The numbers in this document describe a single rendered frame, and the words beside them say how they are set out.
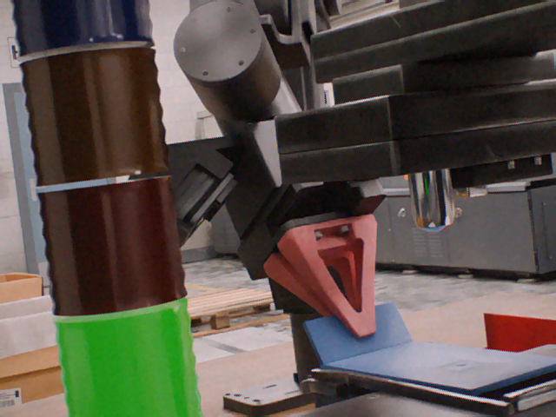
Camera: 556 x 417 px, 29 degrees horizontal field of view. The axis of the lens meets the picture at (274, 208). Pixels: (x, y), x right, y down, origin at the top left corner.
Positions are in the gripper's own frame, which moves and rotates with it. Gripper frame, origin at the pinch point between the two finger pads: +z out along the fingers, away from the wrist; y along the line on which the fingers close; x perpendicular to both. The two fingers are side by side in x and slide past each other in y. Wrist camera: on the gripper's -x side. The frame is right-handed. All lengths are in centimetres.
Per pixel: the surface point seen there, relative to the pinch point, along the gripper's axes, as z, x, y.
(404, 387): 6.5, -4.5, 7.8
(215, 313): -211, 274, -527
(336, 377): 3.4, -4.6, 2.3
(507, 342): -0.2, 23.8, -14.8
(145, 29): 1.5, -25.6, 33.1
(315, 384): 3.1, -5.3, 0.9
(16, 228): -509, 304, -918
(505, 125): -0.6, -2.5, 21.4
